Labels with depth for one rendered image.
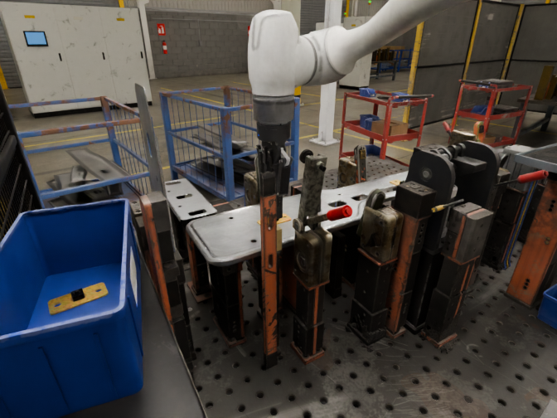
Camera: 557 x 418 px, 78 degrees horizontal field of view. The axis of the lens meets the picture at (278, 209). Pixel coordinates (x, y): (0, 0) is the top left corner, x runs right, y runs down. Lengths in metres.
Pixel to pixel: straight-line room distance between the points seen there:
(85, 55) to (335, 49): 7.95
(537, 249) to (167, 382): 1.01
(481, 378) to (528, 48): 7.89
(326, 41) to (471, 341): 0.83
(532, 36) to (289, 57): 7.98
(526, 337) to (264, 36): 1.00
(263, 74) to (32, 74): 7.84
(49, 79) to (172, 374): 8.13
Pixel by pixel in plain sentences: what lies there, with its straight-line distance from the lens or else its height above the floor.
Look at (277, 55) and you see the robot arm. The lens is 0.71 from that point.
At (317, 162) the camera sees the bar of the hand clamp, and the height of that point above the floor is 1.21.
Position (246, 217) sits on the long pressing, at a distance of 0.89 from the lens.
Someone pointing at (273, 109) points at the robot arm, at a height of 1.28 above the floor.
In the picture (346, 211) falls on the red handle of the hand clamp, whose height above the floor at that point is 1.14.
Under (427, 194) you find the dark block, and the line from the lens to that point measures 0.80.
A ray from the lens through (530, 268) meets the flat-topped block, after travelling 1.23.
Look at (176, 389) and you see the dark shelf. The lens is 0.49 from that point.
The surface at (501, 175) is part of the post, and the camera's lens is 1.06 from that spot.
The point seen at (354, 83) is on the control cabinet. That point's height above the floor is 0.19.
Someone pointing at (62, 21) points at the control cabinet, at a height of 1.72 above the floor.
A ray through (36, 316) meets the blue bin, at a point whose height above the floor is 1.03.
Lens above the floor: 1.41
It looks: 26 degrees down
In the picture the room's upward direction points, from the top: straight up
